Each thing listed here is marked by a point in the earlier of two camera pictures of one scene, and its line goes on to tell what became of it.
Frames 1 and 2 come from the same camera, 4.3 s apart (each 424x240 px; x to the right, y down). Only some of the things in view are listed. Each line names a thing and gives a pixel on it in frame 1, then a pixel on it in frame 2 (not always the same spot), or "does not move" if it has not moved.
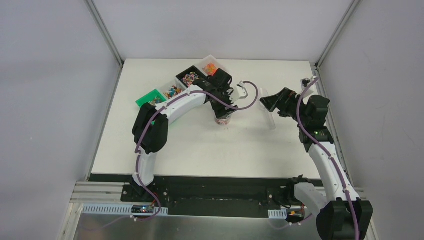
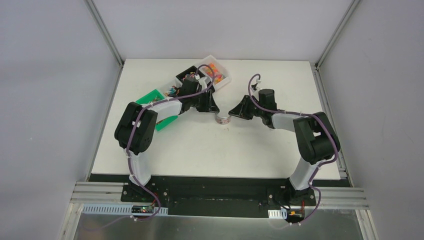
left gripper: [222, 108] → [205, 102]
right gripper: [271, 102] → [241, 110]
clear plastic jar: [223, 121] does not move
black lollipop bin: [187, 77] does not move
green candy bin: [153, 97] does not move
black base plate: [215, 197] does not move
